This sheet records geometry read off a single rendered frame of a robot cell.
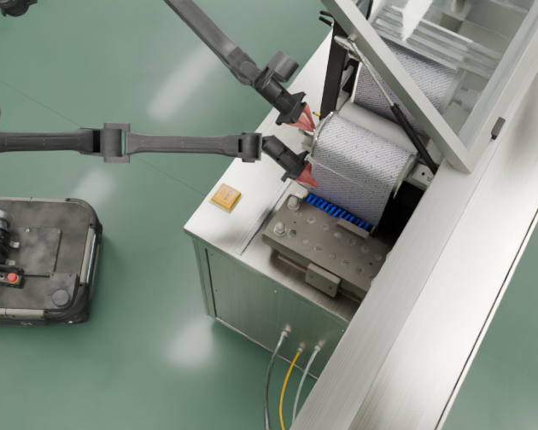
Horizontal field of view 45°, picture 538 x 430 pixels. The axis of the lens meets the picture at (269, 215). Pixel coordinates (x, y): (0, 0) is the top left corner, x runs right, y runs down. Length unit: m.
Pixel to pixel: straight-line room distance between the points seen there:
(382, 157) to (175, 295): 1.48
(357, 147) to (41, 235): 1.58
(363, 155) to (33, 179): 2.00
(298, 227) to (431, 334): 0.65
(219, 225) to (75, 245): 0.95
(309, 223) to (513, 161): 0.61
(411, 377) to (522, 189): 0.53
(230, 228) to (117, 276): 1.07
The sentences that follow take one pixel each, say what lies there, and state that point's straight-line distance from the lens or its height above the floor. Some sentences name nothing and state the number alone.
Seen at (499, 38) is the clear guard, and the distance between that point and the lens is 1.50.
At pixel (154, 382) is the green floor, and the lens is 2.84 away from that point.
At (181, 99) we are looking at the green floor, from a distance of 3.47.
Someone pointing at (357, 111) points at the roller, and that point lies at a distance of 1.90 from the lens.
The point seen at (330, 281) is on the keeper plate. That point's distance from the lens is 1.87.
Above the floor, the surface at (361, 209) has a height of 1.08.
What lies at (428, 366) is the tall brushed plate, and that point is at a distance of 1.39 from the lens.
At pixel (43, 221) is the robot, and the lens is 2.94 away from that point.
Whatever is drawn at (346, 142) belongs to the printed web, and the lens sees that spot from 1.74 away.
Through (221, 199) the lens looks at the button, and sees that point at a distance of 2.07.
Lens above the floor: 2.74
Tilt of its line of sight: 63 degrees down
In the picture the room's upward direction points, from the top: 3 degrees clockwise
